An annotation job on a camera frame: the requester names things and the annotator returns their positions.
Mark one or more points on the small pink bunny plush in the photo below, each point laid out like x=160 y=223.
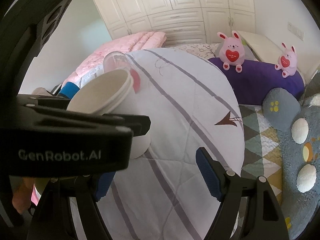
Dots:
x=287 y=62

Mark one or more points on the triangle patterned quilt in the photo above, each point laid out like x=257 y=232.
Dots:
x=262 y=155

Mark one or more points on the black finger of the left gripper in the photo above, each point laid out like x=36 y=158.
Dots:
x=57 y=107

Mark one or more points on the cream white wardrobe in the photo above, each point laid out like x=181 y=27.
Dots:
x=183 y=21

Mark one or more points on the black can blue label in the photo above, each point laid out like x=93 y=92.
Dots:
x=68 y=90

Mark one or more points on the purple pillow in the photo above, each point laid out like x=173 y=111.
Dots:
x=257 y=79

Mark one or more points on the white grey striped quilt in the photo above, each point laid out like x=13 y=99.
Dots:
x=162 y=194

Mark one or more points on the grey paw plush cushion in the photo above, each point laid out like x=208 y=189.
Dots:
x=297 y=125

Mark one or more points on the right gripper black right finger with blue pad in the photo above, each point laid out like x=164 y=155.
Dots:
x=263 y=218

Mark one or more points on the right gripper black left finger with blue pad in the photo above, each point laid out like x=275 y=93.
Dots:
x=67 y=208

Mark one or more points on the white paper cup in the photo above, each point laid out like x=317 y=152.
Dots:
x=110 y=93

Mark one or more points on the heart print bed sheet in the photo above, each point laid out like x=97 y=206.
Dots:
x=203 y=50

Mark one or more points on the cream white pillow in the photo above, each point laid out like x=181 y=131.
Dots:
x=263 y=48

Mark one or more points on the large pink bunny plush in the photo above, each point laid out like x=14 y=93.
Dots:
x=232 y=52

